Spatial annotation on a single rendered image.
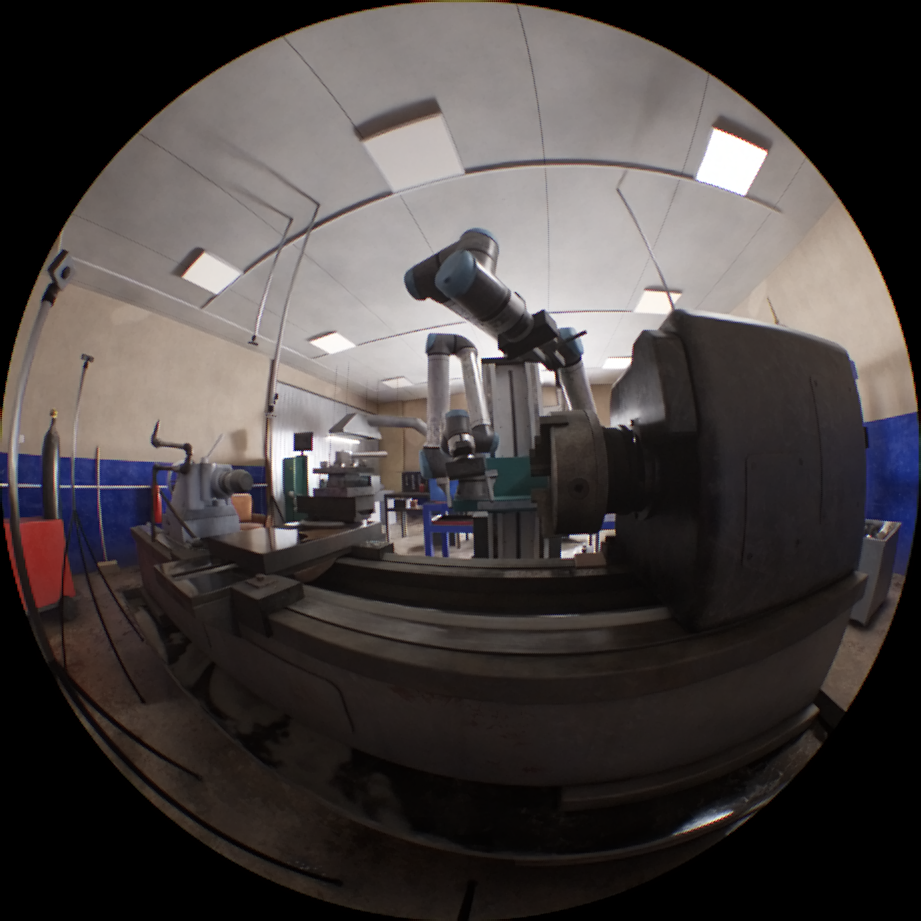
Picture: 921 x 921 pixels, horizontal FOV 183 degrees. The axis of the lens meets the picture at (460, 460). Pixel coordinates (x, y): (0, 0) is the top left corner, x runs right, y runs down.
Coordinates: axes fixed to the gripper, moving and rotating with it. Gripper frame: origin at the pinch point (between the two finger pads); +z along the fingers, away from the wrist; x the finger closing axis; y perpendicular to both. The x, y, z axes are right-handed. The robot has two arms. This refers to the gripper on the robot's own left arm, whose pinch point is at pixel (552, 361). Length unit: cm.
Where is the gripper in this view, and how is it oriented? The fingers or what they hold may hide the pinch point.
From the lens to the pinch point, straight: 71.9
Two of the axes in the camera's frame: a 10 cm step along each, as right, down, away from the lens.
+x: 6.9, -2.3, -6.9
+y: -0.8, 9.2, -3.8
